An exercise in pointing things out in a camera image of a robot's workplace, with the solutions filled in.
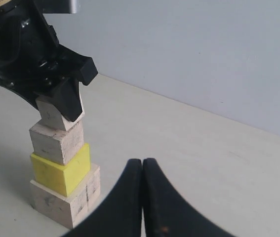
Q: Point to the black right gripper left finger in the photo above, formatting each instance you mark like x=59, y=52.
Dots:
x=120, y=213

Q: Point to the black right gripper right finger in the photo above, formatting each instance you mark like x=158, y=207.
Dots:
x=167, y=213

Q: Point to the large wooden cube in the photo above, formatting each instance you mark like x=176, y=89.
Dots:
x=72, y=210

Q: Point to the yellow cube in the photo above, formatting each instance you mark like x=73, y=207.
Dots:
x=62, y=179

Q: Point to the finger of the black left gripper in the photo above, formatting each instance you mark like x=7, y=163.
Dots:
x=28, y=97
x=66, y=98

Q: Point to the medium wooden cube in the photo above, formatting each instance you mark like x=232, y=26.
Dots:
x=57, y=145

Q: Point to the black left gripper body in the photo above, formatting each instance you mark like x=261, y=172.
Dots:
x=32, y=61

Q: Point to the small wooden cube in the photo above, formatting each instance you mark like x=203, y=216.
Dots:
x=51, y=117

